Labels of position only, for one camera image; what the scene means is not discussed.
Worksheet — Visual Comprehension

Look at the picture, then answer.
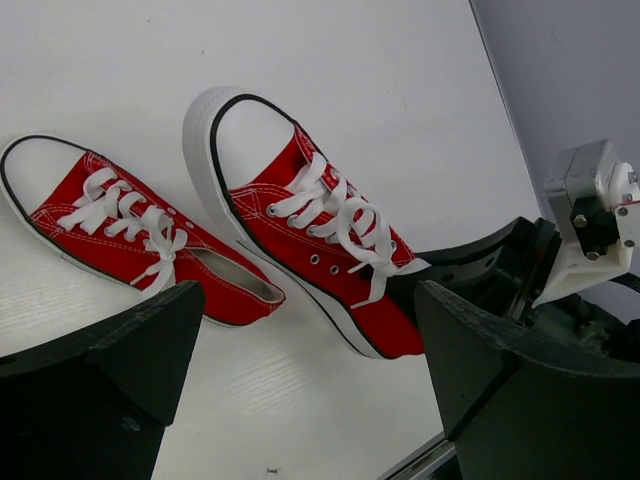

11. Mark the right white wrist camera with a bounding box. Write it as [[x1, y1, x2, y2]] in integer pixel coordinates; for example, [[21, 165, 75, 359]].
[[533, 139, 639, 307]]

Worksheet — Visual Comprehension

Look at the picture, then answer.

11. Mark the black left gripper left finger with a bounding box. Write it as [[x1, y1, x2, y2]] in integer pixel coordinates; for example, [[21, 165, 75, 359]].
[[1, 281, 205, 479]]

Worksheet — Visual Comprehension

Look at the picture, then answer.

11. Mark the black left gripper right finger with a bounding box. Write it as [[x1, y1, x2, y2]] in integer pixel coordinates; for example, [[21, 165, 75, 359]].
[[414, 281, 639, 479]]

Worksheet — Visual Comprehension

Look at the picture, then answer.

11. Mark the aluminium mounting rail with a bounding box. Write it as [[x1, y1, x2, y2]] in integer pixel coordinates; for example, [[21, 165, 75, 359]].
[[379, 432, 456, 480]]

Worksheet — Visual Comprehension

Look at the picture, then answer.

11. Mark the red canvas sneaker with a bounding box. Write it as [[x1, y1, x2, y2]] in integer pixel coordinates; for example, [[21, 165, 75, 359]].
[[1, 134, 285, 327], [182, 87, 427, 360]]

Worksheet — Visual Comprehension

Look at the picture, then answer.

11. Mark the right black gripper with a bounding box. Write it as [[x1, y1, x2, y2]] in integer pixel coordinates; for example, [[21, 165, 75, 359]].
[[416, 217, 639, 360]]

